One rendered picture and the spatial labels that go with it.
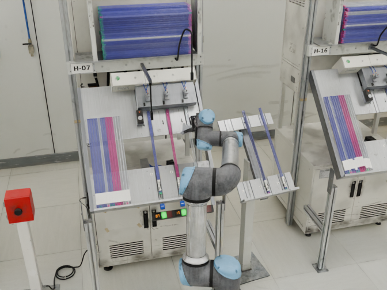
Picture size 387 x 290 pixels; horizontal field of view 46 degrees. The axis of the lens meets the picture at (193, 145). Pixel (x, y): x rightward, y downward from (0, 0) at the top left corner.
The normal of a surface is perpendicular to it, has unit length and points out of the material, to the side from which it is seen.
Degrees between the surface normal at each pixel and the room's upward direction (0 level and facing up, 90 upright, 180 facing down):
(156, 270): 0
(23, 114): 90
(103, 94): 46
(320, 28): 90
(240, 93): 90
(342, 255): 0
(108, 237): 90
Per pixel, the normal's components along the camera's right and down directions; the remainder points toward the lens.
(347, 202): 0.24, 0.44
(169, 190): 0.17, -0.31
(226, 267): 0.13, -0.88
